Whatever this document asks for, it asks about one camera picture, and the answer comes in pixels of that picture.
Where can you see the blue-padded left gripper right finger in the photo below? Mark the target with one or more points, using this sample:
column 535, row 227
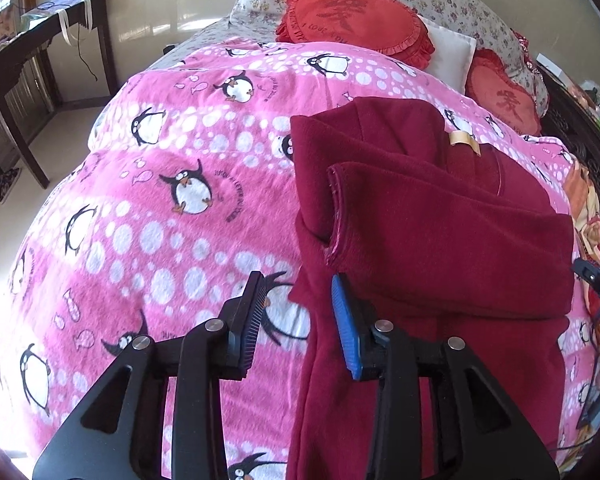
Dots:
column 440, row 414

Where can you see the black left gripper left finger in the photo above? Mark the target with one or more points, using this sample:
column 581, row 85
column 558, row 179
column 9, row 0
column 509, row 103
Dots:
column 116, row 430

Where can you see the dark red fleece garment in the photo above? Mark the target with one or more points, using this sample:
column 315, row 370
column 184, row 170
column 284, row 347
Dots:
column 444, row 241

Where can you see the orange floral blanket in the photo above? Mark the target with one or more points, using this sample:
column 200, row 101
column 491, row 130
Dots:
column 585, row 211

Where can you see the dark carved wooden headboard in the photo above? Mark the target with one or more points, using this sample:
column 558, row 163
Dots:
column 570, row 122

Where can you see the small red heart cushion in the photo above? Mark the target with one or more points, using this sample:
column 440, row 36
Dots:
column 489, row 86

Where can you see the pink penguin blanket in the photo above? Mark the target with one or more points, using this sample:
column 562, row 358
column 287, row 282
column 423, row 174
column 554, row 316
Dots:
column 187, row 188

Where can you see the white square pillow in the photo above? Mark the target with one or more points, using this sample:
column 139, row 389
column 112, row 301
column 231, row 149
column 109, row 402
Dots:
column 452, row 57

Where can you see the dark wooden side table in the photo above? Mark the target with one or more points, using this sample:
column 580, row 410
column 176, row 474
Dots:
column 25, row 59

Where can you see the large red heart cushion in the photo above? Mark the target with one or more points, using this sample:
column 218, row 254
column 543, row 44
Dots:
column 385, row 26

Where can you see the floral pillow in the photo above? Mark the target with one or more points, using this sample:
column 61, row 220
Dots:
column 472, row 18

